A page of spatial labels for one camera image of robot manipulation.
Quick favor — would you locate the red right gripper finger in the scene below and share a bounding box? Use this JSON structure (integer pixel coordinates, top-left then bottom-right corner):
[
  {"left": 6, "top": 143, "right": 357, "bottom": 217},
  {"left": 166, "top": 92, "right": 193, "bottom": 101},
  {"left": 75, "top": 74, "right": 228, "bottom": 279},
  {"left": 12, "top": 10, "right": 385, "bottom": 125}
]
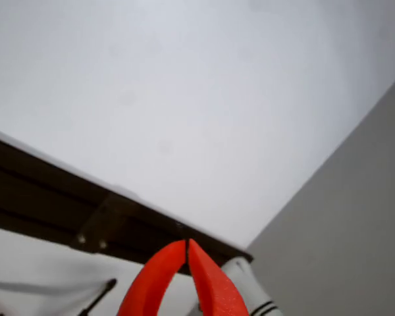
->
[{"left": 188, "top": 238, "right": 250, "bottom": 316}]

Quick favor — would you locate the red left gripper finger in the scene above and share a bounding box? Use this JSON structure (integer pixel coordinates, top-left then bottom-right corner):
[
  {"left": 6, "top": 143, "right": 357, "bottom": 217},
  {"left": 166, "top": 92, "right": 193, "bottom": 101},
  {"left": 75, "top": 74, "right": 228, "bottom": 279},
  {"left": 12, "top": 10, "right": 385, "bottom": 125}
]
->
[{"left": 118, "top": 239, "right": 188, "bottom": 316}]

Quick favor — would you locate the white black-striped cylinder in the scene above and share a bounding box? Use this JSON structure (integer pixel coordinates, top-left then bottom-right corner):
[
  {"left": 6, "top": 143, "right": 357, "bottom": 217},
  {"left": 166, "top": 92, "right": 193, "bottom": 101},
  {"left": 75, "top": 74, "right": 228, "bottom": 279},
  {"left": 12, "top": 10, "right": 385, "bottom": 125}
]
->
[{"left": 223, "top": 257, "right": 284, "bottom": 316}]

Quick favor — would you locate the thin black rod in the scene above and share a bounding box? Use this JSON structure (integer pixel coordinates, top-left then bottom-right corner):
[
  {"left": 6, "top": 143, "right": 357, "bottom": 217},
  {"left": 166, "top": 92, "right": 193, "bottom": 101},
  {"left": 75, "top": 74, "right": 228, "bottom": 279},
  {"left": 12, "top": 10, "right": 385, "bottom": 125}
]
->
[{"left": 81, "top": 278, "right": 118, "bottom": 316}]

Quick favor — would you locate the black mounting plate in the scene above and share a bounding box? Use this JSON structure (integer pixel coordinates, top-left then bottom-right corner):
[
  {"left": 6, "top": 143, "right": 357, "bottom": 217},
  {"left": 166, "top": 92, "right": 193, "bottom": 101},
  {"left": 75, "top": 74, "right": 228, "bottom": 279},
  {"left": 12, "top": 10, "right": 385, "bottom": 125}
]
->
[{"left": 70, "top": 194, "right": 142, "bottom": 255}]

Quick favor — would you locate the black aluminium rail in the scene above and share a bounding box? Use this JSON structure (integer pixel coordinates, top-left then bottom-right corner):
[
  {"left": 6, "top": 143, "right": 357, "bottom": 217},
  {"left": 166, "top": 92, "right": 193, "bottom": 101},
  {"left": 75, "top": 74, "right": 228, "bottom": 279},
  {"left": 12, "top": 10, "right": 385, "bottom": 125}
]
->
[{"left": 0, "top": 134, "right": 253, "bottom": 277}]

